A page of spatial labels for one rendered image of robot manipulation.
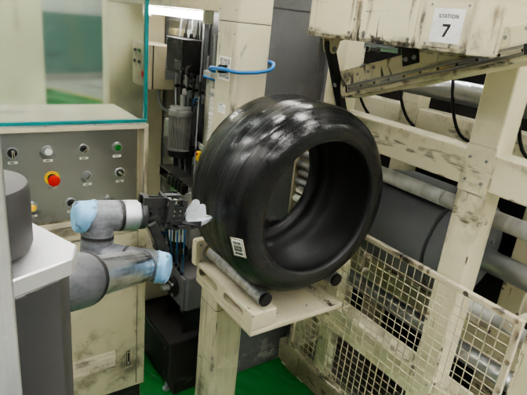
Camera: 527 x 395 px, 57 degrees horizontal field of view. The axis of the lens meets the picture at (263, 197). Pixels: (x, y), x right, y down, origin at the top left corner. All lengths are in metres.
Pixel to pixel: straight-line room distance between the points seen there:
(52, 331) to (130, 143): 1.61
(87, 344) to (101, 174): 0.70
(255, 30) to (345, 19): 0.28
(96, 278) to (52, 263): 0.55
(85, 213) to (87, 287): 0.36
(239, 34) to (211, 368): 1.27
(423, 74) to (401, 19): 0.19
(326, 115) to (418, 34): 0.31
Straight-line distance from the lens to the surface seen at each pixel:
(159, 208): 1.23
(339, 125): 1.35
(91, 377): 2.27
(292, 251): 1.70
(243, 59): 1.59
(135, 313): 2.16
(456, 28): 1.32
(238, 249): 1.29
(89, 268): 0.84
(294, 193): 2.02
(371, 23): 1.50
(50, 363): 0.33
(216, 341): 1.97
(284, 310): 1.60
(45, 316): 0.31
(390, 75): 1.61
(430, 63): 1.53
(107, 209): 1.18
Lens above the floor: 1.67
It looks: 20 degrees down
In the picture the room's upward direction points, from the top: 6 degrees clockwise
